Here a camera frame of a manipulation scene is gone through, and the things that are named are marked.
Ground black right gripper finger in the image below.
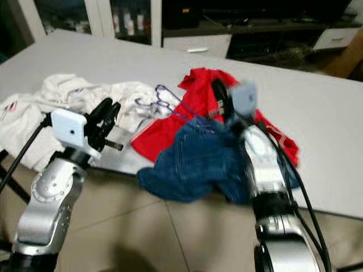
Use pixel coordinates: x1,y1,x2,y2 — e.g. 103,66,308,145
211,78,234,111

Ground white drawer front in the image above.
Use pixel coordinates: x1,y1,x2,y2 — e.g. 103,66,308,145
162,34,232,59
312,27,363,52

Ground white popsicle print T-shirt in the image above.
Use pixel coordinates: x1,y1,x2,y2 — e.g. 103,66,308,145
0,74,60,173

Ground black metal table leg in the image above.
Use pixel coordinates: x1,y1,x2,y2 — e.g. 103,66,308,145
0,150,29,205

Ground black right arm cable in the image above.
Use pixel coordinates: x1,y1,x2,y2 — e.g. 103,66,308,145
261,122,332,272

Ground black speaker box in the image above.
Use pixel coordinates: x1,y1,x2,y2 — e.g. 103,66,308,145
162,0,204,30

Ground white crumpled T-shirt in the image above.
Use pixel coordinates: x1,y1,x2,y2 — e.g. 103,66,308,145
91,81,176,122

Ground blue denim jeans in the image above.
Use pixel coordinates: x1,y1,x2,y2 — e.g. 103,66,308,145
136,116,298,205

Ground white glass door cabinet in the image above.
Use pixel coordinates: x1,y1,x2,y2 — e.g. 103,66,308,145
18,0,162,47

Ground purple plastic hanger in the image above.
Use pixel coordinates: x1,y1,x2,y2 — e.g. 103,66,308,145
135,84,210,122

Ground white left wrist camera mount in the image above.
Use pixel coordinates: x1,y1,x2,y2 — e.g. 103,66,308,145
50,109,91,155

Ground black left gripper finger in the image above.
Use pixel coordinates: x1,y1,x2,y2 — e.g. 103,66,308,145
90,97,113,128
103,102,121,134

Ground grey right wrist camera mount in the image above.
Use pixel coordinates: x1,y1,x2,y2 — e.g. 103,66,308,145
231,80,261,118

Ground red shirt with white trim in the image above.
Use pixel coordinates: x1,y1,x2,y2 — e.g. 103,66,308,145
130,67,300,168

